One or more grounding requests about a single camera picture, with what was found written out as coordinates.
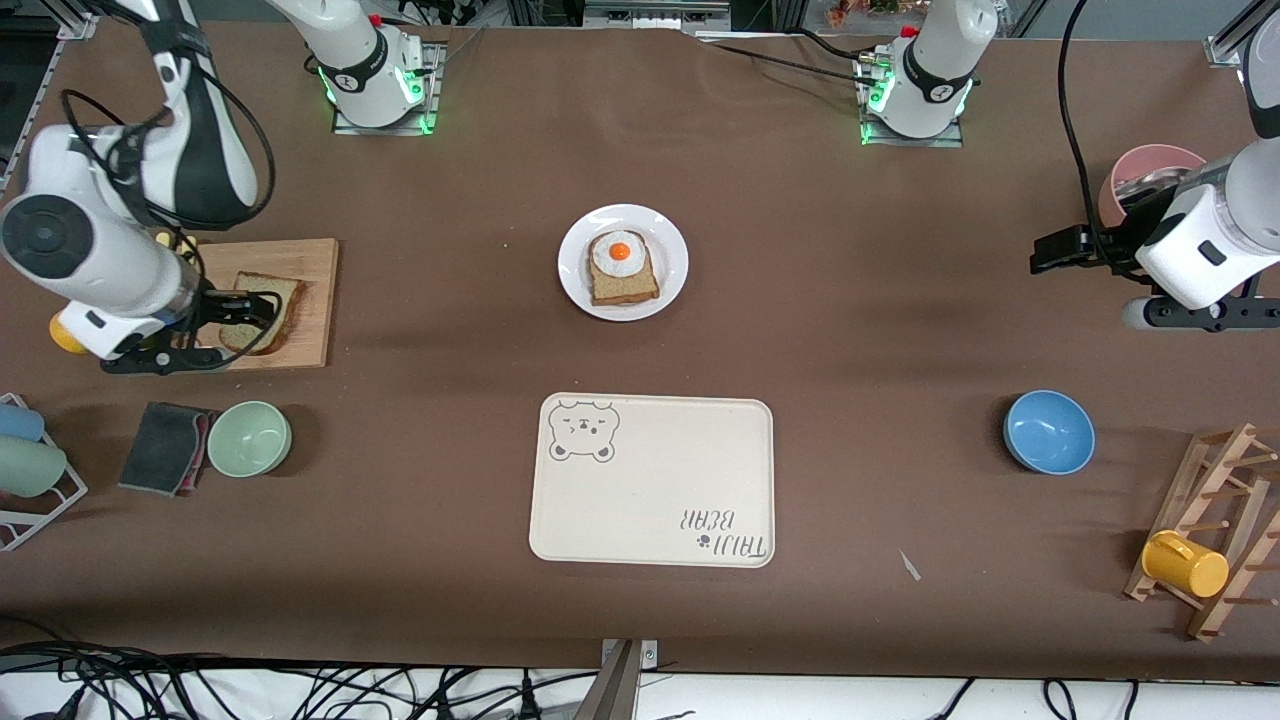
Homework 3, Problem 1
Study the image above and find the black cable on table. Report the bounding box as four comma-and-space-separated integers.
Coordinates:
698, 38, 881, 83

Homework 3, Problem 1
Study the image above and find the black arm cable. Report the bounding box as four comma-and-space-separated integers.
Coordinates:
60, 60, 276, 233
1058, 0, 1141, 281

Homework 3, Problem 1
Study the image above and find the plain brown bread slice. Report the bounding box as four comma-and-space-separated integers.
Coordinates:
218, 271, 308, 357

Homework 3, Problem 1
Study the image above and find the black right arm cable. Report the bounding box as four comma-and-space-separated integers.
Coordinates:
60, 60, 276, 233

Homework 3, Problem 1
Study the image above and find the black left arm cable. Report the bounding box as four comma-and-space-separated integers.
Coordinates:
1058, 0, 1141, 281

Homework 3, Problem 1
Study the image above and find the yellow mug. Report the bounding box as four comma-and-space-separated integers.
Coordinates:
1141, 530, 1230, 599

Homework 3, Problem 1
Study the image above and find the metal table edge bracket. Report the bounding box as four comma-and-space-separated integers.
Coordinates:
575, 638, 661, 720

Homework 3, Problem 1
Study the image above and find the black floor cable bundle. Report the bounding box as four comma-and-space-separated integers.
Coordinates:
0, 640, 601, 720

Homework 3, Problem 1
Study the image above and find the wooden peg drying rack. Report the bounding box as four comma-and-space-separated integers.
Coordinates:
1124, 422, 1280, 643

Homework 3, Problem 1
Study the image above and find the pale green cup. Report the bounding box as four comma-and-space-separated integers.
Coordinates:
0, 436, 68, 498

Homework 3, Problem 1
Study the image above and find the light blue cup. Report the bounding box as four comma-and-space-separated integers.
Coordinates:
0, 402, 46, 443

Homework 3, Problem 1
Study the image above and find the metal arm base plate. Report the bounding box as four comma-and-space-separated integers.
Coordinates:
331, 40, 442, 136
858, 50, 966, 149

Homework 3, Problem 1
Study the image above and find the cream bear print tray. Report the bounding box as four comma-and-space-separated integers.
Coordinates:
528, 392, 776, 569

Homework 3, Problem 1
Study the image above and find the wooden cutting board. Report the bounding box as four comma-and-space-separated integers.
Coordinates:
175, 238, 340, 371

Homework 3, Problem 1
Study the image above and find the fried egg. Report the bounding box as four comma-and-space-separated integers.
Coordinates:
591, 230, 649, 279

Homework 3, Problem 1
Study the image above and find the grey folded cloth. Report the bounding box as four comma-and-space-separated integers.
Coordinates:
117, 401, 216, 497

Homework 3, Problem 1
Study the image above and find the white round plate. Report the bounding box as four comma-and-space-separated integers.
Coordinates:
557, 204, 690, 322

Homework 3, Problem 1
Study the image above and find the pink ribbed bowl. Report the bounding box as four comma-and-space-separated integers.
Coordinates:
1098, 144, 1209, 229

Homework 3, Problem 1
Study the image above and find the grey metal frame box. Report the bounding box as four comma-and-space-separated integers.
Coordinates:
583, 0, 734, 31

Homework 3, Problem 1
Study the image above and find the blue bowl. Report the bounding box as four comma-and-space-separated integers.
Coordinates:
1003, 390, 1096, 475

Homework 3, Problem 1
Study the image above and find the pale green bowl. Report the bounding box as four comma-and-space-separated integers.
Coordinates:
207, 401, 293, 478

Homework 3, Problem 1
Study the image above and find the white wire rack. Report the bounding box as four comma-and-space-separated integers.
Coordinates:
0, 392, 89, 553

